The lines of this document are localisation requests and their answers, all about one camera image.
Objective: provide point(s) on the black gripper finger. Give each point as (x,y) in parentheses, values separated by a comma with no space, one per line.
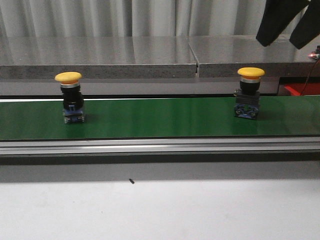
(276,17)
(308,27)

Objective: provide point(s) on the yellow mushroom push button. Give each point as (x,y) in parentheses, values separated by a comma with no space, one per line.
(247,98)
(73,101)

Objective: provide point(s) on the small green circuit board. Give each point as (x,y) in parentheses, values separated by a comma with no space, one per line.
(314,55)

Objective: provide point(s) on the red plastic tray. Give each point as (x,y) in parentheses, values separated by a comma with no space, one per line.
(299,89)

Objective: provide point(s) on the grey granite counter slab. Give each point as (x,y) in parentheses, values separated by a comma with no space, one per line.
(97,57)
(222,56)

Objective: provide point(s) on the green conveyor belt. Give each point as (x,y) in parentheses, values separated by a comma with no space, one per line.
(160,118)

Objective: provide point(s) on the white pleated curtain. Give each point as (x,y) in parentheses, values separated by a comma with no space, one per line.
(129,18)

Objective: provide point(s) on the aluminium conveyor frame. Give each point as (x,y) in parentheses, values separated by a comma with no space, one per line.
(160,150)

